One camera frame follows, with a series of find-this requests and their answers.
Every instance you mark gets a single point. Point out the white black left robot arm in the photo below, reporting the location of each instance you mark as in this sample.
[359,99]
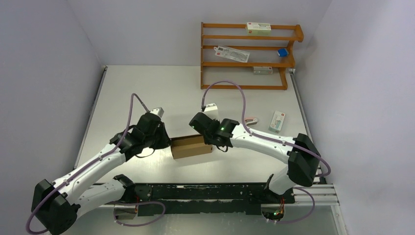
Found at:
[58,204]

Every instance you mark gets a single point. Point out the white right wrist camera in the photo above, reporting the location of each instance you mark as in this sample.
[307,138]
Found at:
[211,110]

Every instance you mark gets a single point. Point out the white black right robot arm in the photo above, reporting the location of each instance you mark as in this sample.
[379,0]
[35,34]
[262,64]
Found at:
[298,154]

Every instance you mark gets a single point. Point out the white flat box bottom shelf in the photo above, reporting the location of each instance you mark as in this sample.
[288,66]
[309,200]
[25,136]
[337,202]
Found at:
[263,70]

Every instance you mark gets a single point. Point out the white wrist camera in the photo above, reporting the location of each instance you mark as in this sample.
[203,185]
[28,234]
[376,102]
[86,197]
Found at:
[159,111]
[211,110]

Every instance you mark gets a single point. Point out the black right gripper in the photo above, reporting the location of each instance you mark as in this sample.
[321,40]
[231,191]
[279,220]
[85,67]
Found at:
[206,140]

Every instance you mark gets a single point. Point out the orange wooden shelf rack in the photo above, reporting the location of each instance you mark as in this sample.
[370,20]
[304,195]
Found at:
[263,53]

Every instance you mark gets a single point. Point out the brown cardboard box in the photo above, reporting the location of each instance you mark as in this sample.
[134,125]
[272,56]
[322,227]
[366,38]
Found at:
[189,146]

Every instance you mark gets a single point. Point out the white green box top shelf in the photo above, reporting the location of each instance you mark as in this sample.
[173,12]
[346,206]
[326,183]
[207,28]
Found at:
[258,29]

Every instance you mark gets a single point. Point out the blue small object on shelf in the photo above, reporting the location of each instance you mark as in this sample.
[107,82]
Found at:
[283,52]

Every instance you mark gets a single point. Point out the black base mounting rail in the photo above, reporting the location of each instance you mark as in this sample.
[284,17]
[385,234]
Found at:
[200,198]

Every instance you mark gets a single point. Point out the clear plastic packet on shelf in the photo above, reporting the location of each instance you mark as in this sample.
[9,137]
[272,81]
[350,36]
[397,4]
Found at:
[232,53]

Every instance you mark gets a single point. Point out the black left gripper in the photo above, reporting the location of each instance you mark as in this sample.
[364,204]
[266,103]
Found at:
[166,141]

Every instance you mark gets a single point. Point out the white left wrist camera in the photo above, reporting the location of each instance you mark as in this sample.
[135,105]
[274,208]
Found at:
[159,111]

